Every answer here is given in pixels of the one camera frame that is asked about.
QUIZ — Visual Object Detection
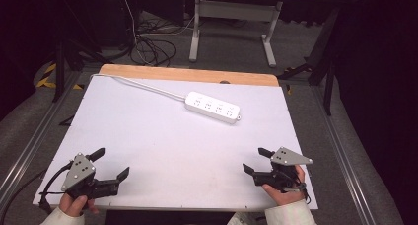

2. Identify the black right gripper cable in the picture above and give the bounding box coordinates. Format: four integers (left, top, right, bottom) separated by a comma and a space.
285, 172, 312, 205

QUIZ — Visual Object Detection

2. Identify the black floor cable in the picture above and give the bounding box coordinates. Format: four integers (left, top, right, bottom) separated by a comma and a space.
0, 170, 47, 224

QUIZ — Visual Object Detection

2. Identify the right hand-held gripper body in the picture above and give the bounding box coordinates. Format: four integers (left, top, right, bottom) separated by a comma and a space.
253, 146, 314, 191

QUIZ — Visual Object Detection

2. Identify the tangle of black floor cables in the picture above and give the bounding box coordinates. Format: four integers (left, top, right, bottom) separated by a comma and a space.
129, 19, 178, 68

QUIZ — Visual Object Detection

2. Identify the person's right hand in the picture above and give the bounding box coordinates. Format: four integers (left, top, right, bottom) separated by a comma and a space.
261, 164, 307, 206

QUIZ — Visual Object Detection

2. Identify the white floor cable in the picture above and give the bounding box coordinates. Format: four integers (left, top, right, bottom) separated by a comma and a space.
119, 0, 195, 65

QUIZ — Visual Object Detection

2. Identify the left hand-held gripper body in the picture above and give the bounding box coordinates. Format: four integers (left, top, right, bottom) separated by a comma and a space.
60, 152, 120, 200

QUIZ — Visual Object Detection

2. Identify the yellow black floor tape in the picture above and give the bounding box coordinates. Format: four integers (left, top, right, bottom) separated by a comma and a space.
35, 62, 84, 91

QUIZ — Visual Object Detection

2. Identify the black metal stand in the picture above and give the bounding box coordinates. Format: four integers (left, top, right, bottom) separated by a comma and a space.
52, 0, 111, 104
277, 6, 341, 116

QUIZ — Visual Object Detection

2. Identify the white metal desk frame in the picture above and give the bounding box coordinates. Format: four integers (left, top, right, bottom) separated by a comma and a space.
188, 0, 284, 68

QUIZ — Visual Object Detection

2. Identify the aluminium floor rail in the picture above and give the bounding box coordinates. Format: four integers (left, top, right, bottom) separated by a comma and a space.
310, 86, 378, 225
0, 70, 85, 210

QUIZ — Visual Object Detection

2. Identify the person's left hand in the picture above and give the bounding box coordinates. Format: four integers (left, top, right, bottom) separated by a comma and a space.
58, 193, 100, 218

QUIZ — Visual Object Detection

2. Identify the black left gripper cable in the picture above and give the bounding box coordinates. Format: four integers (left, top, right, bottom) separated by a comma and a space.
38, 160, 74, 213

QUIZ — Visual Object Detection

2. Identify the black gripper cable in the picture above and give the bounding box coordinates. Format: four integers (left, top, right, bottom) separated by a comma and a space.
285, 172, 312, 205
38, 160, 74, 213

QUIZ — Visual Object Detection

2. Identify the white power strip cable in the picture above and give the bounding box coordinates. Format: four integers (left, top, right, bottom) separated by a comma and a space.
89, 73, 187, 102

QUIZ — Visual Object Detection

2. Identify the white power strip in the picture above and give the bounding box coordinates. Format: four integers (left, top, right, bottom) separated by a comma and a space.
183, 91, 242, 125

